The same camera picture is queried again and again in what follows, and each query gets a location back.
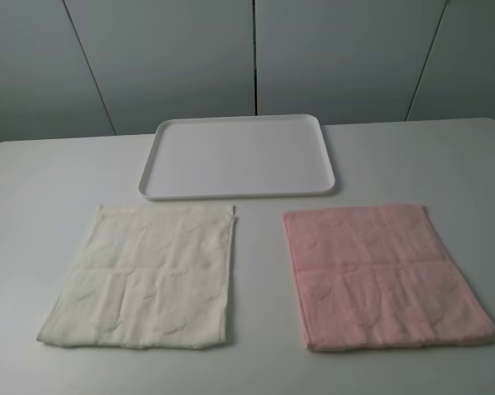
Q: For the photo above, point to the cream white towel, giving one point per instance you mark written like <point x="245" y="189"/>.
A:
<point x="146" y="277"/>

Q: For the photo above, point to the pink towel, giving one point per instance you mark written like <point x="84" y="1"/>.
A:
<point x="379" y="277"/>

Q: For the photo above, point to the white rectangular plastic tray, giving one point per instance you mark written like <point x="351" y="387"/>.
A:
<point x="237" y="157"/>

